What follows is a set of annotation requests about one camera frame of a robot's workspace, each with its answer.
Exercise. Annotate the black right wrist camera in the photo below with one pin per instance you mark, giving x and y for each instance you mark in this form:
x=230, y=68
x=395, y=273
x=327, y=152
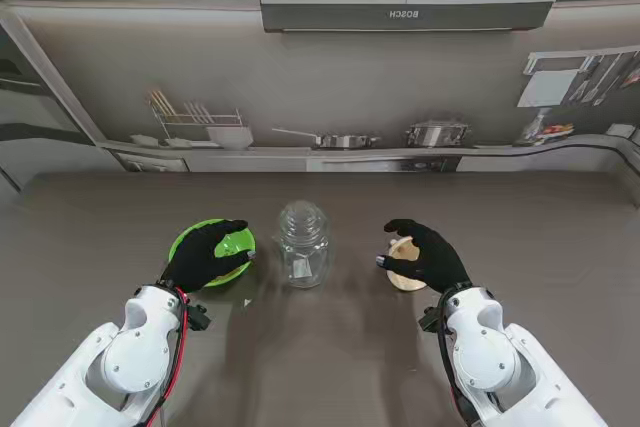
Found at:
x=430, y=319

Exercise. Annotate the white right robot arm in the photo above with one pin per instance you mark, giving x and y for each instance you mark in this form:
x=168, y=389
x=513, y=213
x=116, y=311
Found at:
x=485, y=347

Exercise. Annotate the beige plastic funnel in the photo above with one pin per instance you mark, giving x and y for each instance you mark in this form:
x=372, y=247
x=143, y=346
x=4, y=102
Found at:
x=406, y=282

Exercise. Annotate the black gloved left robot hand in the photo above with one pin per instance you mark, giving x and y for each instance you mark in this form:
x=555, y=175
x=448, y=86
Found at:
x=192, y=262

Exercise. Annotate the clear glass jar lid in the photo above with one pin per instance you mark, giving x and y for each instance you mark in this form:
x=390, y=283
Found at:
x=302, y=217

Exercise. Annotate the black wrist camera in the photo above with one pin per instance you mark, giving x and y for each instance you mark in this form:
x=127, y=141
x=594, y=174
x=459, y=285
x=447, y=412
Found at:
x=199, y=318
x=430, y=319

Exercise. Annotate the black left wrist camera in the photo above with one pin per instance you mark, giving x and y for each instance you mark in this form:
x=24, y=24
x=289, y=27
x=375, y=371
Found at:
x=199, y=318

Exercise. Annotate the green plastic bowl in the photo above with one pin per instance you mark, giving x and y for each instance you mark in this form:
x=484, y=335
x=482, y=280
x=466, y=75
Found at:
x=235, y=246

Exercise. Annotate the clear glass jar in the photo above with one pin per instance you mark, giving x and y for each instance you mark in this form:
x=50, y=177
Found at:
x=302, y=267

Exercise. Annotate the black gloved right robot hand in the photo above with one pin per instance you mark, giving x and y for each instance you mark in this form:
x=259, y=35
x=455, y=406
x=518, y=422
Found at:
x=440, y=262

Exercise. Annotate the printed kitchen scene backdrop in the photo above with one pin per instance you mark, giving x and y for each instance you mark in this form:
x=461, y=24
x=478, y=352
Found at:
x=350, y=87

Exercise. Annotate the mung beans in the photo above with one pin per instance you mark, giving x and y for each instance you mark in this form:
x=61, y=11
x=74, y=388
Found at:
x=231, y=274

